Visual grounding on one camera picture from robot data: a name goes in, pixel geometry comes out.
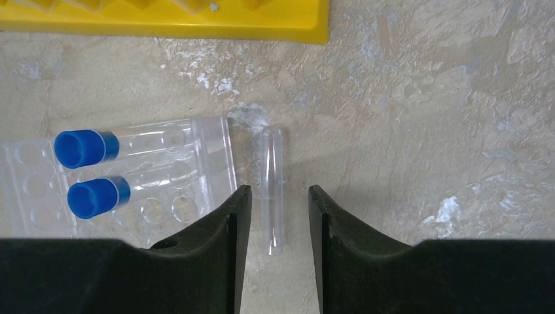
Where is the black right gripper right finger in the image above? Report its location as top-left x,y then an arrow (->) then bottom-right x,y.
308,185 -> 554,313

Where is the clear well plate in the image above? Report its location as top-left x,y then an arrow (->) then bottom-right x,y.
1,116 -> 237,248

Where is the blue capped vial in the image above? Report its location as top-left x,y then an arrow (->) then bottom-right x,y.
67,160 -> 199,219
54,122 -> 191,169

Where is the yellow test tube rack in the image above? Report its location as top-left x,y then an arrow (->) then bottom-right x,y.
1,1 -> 330,44

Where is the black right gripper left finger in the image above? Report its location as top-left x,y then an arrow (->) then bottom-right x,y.
1,185 -> 252,313

